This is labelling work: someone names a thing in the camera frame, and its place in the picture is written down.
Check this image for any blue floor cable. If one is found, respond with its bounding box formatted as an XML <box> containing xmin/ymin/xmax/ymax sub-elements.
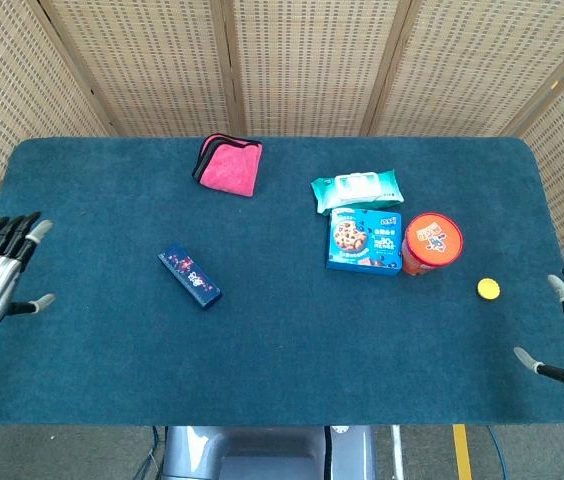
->
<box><xmin>486</xmin><ymin>426</ymin><xmax>509</xmax><ymax>480</ymax></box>
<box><xmin>134</xmin><ymin>425</ymin><xmax>164</xmax><ymax>480</ymax></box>

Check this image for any teal blue table cloth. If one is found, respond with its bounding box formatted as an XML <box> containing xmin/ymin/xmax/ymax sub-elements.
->
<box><xmin>0</xmin><ymin>136</ymin><xmax>564</xmax><ymax>428</ymax></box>

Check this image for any folded pink microfiber cloth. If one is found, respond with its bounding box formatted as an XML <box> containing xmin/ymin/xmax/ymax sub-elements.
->
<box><xmin>191</xmin><ymin>132</ymin><xmax>264</xmax><ymax>198</ymax></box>

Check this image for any dark blue glasses case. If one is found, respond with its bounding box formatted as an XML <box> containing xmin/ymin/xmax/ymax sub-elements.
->
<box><xmin>157</xmin><ymin>242</ymin><xmax>223</xmax><ymax>311</ymax></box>

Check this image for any grey robot base body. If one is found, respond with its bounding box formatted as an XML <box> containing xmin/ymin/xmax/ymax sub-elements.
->
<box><xmin>160</xmin><ymin>425</ymin><xmax>378</xmax><ymax>480</ymax></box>

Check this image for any yellow floor tape strip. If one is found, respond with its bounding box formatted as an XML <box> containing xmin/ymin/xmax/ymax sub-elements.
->
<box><xmin>452</xmin><ymin>424</ymin><xmax>473</xmax><ymax>480</ymax></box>

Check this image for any green wet wipes pack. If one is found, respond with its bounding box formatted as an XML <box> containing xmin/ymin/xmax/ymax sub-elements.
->
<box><xmin>310</xmin><ymin>169</ymin><xmax>405</xmax><ymax>217</ymax></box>

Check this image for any yellow bottle cap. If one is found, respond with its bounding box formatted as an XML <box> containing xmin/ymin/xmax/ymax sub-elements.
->
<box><xmin>477</xmin><ymin>277</ymin><xmax>502</xmax><ymax>301</ymax></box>

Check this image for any blue cookie box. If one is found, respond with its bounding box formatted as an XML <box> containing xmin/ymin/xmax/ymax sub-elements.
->
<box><xmin>325</xmin><ymin>207</ymin><xmax>404</xmax><ymax>277</ymax></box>

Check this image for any orange instant noodle cup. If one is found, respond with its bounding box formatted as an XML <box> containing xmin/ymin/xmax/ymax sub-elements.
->
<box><xmin>401</xmin><ymin>212</ymin><xmax>464</xmax><ymax>278</ymax></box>

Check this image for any woven bamboo folding screen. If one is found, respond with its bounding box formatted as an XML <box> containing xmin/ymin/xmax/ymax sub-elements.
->
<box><xmin>0</xmin><ymin>0</ymin><xmax>564</xmax><ymax>274</ymax></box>

